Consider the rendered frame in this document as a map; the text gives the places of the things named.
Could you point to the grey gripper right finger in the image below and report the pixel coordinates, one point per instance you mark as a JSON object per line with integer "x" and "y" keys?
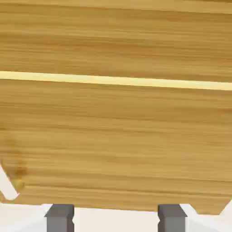
{"x": 171, "y": 219}

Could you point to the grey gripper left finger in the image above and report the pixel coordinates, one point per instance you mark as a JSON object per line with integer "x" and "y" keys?
{"x": 59, "y": 219}

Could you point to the light wood cabinet door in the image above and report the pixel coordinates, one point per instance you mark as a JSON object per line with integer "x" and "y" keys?
{"x": 116, "y": 41}
{"x": 116, "y": 145}

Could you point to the light wood cabinet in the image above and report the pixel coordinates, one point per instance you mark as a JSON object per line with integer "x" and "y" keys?
{"x": 116, "y": 83}

